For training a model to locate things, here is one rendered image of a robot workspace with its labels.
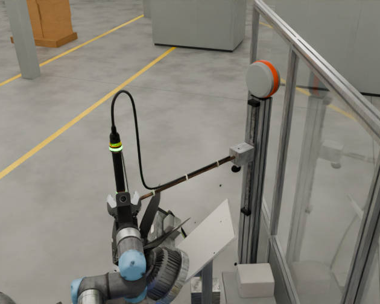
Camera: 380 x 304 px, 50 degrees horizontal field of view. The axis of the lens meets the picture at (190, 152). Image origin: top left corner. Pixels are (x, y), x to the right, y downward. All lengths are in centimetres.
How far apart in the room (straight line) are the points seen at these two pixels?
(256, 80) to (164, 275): 93
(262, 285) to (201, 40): 714
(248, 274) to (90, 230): 211
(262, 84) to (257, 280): 94
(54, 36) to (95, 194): 581
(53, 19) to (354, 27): 605
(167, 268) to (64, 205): 256
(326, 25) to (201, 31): 298
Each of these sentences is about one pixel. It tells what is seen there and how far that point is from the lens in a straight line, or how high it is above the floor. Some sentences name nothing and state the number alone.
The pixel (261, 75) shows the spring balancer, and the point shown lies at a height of 191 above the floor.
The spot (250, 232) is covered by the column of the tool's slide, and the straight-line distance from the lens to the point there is 220.
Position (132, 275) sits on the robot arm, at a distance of 121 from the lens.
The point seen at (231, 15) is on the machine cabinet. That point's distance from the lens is 849.
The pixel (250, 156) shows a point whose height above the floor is 154.
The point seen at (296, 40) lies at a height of 205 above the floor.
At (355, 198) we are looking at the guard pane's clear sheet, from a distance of 127.
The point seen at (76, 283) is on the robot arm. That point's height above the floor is 158.
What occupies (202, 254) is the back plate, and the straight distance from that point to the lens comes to 184.
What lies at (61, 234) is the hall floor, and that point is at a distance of 395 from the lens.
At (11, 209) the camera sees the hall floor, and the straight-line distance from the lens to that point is 443.
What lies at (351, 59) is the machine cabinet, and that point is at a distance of 677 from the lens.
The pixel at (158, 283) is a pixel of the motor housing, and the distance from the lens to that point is 186.
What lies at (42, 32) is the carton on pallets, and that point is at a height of 28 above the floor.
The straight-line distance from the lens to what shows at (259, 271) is 213.
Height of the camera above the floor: 250
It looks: 30 degrees down
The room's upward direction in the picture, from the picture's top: 1 degrees counter-clockwise
